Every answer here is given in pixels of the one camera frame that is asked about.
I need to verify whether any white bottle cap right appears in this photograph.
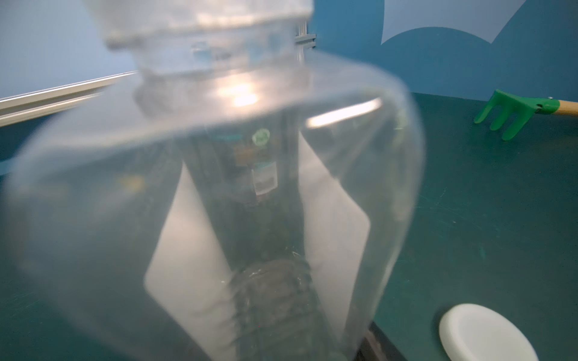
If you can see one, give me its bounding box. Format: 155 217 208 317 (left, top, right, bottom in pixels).
439 304 538 360

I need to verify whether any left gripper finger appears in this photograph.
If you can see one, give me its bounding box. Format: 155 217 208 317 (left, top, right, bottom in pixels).
356 322 407 361

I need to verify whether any square clear plastic bottle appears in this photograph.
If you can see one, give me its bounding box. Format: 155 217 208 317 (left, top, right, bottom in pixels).
3 1 425 360

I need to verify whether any round clear plastic bottle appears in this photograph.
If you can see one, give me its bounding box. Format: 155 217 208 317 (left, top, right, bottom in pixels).
210 126 282 205

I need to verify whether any aluminium back frame bar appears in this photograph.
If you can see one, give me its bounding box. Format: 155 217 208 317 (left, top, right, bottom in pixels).
1 72 135 127

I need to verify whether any green toy rake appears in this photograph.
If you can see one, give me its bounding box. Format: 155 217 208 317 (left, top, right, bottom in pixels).
474 90 577 141

